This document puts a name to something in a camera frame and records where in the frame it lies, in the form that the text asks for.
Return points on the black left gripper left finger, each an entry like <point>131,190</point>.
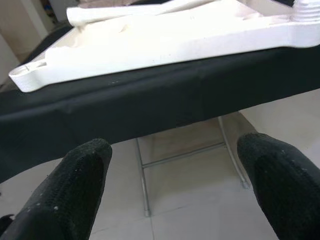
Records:
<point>65,195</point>

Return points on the metal folding table frame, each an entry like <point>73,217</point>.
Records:
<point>145,180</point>

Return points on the black tablecloth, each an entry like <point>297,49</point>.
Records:
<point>125,107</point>

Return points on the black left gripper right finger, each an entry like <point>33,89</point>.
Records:
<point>287,190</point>

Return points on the white plastic table leg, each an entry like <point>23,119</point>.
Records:
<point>307,11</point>
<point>125,12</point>

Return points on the white plastic children table top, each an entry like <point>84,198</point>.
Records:
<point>150,50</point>

